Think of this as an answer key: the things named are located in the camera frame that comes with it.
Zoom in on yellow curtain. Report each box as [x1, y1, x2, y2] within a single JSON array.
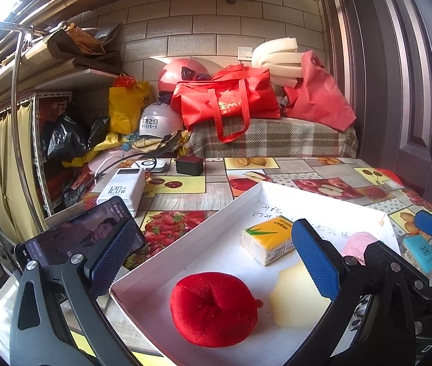
[[0, 103, 43, 233]]

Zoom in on white foam roll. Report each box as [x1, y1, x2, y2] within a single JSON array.
[[251, 38, 304, 88]]

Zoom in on black plastic bag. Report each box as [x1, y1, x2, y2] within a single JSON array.
[[88, 116, 111, 149], [42, 114, 90, 163]]

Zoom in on grey angle iron shelf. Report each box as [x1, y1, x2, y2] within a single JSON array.
[[0, 66, 125, 218]]

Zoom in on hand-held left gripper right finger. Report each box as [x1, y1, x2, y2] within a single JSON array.
[[291, 218, 419, 366]]

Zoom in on fruit print tablecloth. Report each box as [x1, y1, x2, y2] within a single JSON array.
[[0, 156, 432, 366]]

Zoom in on pale yellow sponge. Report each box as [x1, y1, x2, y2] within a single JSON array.
[[270, 261, 333, 328]]

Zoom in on brown bag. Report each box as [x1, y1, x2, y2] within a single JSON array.
[[46, 21, 123, 62]]

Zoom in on plaid covered box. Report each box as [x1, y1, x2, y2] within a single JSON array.
[[187, 116, 358, 159]]

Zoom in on white power bank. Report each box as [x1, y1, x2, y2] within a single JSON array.
[[96, 168, 147, 218]]

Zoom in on yellow cloth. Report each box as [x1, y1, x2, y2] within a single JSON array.
[[63, 131, 186, 168]]

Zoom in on white helmet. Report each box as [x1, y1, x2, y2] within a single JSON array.
[[138, 103, 184, 140]]

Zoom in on red plush cushion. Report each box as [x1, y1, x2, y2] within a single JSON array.
[[170, 272, 258, 347]]

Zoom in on red tote bag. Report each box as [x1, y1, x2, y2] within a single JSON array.
[[170, 65, 281, 143]]

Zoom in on yellow shopping bag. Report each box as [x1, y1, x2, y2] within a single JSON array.
[[108, 76, 151, 136]]

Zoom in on white wireless charger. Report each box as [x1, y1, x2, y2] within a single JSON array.
[[130, 158, 169, 174]]

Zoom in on white cable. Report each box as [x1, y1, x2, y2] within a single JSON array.
[[94, 152, 140, 184]]

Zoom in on chrome tube rack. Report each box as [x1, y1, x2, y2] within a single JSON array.
[[0, 21, 52, 237]]

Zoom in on panelled metal door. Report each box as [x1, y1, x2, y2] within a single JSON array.
[[315, 0, 432, 214]]

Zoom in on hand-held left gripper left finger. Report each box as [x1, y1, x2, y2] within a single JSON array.
[[9, 217, 147, 366]]

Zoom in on yellow tissue pack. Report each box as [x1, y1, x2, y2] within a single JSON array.
[[241, 215, 296, 267]]

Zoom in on white cardboard box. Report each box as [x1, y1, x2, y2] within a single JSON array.
[[110, 181, 432, 366]]

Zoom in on black smartphone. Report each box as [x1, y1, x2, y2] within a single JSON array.
[[14, 196, 147, 275]]

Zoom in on pink fluffy pad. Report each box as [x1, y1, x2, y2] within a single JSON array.
[[340, 231, 379, 259]]

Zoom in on pink helmet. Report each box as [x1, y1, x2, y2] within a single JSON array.
[[158, 58, 216, 103]]

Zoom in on light blue tissue pack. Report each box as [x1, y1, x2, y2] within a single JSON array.
[[403, 235, 432, 274]]

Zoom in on black power adapter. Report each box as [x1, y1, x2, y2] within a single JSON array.
[[175, 156, 204, 176]]

